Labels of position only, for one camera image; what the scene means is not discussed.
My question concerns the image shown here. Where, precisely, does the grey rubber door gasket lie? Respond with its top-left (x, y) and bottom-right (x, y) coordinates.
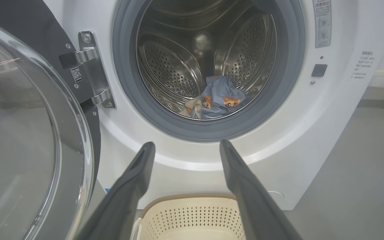
top-left (112, 0), bottom-right (306, 143)

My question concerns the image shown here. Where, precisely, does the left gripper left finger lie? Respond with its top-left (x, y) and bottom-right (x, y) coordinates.
top-left (75, 142), bottom-right (156, 240)

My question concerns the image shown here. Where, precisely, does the white front-load washing machine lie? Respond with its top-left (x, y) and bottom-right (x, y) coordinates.
top-left (42, 0), bottom-right (384, 210)

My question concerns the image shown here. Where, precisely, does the blue garment with cream lining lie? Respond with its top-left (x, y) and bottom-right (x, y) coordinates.
top-left (185, 95), bottom-right (212, 120)

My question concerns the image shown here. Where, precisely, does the metal door hinge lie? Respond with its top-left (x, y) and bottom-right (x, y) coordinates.
top-left (59, 31), bottom-right (116, 109)

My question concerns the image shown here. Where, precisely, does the round white filter cover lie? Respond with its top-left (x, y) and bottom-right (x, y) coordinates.
top-left (267, 191), bottom-right (284, 204)

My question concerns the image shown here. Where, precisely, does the grey warning sticker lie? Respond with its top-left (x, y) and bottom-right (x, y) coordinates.
top-left (313, 0), bottom-right (332, 48)

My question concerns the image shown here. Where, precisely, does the blue cartoon print garment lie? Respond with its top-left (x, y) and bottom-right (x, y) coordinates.
top-left (200, 75), bottom-right (247, 120)

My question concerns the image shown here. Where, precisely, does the steel perforated washer drum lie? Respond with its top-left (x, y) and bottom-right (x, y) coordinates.
top-left (135, 0), bottom-right (277, 120)

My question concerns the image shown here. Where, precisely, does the black washing machine door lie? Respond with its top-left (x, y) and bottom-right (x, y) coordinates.
top-left (0, 0), bottom-right (102, 240)

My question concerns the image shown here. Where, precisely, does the cream perforated laundry basket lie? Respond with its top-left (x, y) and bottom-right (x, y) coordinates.
top-left (130, 193), bottom-right (246, 240)

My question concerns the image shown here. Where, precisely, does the small QR code sticker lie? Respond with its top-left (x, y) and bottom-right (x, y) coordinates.
top-left (70, 67), bottom-right (83, 83)

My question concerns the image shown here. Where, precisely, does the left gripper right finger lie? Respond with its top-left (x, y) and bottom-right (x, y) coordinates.
top-left (219, 139), bottom-right (304, 240)

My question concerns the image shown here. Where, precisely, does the black square door lock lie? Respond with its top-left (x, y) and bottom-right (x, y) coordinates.
top-left (311, 64), bottom-right (328, 77)

